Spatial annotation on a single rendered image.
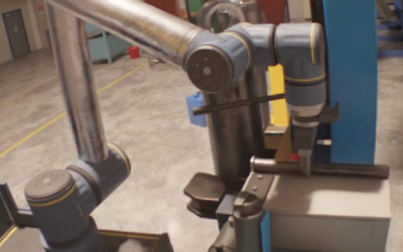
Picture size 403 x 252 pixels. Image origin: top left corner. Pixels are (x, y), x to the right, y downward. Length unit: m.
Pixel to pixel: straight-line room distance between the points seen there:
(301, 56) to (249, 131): 0.55
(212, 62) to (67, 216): 0.80
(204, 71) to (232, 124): 0.58
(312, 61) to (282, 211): 0.37
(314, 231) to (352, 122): 0.44
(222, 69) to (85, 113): 0.73
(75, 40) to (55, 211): 0.59
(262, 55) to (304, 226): 0.43
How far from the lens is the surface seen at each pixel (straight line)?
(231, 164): 1.40
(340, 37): 1.15
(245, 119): 1.33
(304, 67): 0.88
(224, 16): 2.63
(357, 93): 1.20
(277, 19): 1.29
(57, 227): 1.33
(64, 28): 1.29
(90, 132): 1.39
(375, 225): 0.93
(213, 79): 0.76
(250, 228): 0.86
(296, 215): 0.92
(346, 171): 1.03
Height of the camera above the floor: 1.75
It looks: 23 degrees down
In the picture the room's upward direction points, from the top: 10 degrees counter-clockwise
